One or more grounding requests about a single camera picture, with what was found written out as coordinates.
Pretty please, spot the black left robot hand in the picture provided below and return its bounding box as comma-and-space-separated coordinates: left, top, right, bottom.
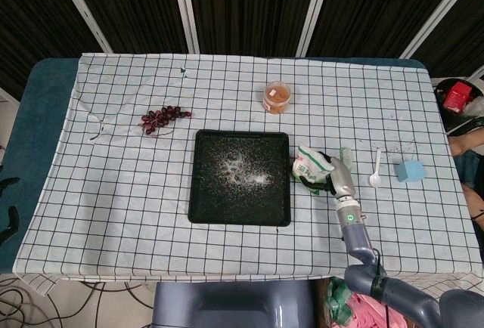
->
0, 176, 20, 248

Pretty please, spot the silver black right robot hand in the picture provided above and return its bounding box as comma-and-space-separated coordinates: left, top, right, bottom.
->
296, 150, 357, 200

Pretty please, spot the white green snack bag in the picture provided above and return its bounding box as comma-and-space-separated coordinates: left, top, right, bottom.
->
290, 144, 336, 196

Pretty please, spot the black baking tray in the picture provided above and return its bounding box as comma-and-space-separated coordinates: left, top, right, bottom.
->
188, 129, 292, 227

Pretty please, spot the green scrubbing pad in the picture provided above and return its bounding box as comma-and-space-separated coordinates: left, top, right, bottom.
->
339, 147, 353, 173

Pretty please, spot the white plastic spoon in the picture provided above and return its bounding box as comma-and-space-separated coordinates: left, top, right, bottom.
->
369, 148, 383, 187

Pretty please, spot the blue sponge block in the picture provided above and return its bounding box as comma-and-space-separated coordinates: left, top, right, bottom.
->
395, 159, 427, 184

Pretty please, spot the orange plastic jar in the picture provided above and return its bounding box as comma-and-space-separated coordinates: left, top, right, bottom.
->
262, 81, 293, 115

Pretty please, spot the white checked tablecloth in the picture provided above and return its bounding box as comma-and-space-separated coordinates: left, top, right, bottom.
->
11, 52, 478, 297

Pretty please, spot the person bare leg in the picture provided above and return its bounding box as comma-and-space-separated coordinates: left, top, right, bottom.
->
461, 184, 484, 227
448, 134, 484, 157

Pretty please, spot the brown cardboard box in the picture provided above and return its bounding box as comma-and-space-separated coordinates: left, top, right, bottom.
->
316, 277, 419, 328

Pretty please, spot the black bin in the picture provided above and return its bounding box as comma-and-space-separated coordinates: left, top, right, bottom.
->
433, 76, 484, 136

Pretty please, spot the blue-grey robot torso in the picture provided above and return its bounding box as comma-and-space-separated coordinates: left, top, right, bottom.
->
152, 280, 315, 328

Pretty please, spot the dark red grape bunch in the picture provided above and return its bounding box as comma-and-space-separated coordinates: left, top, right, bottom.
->
140, 104, 193, 138

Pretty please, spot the black pleated curtain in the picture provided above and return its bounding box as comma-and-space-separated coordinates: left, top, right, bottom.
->
0, 0, 484, 98

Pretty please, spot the grey floor cable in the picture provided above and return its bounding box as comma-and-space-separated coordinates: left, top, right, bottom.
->
0, 277, 64, 328

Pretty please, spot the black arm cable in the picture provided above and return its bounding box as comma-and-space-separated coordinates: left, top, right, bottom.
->
372, 248, 391, 328

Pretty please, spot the black floor cable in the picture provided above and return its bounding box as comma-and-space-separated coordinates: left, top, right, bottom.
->
79, 281, 152, 328

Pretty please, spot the thin white string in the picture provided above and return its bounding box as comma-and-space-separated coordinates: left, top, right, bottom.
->
87, 113, 106, 144

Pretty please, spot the white partition post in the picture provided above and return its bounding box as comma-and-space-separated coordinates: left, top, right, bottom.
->
297, 0, 335, 57
401, 0, 484, 60
169, 0, 200, 54
51, 0, 113, 54

